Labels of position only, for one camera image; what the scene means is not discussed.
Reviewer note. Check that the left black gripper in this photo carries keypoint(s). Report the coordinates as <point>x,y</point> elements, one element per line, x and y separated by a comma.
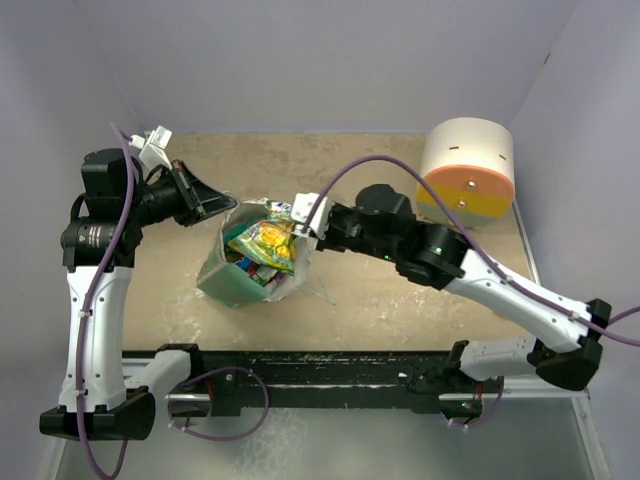
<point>197,200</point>

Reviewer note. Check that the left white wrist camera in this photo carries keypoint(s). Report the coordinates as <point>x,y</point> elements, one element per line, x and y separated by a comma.
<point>152,148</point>

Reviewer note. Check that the green paper gift bag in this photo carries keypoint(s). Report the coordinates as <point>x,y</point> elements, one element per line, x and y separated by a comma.
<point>220,279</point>

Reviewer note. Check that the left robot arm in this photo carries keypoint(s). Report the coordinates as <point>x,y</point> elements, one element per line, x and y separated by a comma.
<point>97,402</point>

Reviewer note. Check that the green yellow candy packet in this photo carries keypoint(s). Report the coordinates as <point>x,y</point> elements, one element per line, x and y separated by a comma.
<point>269,240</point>

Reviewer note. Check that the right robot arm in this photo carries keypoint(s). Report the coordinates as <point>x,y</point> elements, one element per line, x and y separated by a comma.
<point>561,345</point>

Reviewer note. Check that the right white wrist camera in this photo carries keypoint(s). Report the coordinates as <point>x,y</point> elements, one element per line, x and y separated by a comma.
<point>310,214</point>

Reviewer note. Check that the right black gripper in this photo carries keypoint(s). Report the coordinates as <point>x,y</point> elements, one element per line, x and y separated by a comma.
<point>328,241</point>

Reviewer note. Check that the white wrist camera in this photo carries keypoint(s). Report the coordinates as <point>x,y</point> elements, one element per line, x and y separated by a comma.
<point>152,148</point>
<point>310,214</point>

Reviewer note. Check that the round mini drawer cabinet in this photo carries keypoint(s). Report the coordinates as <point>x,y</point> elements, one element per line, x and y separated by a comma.
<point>469,163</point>

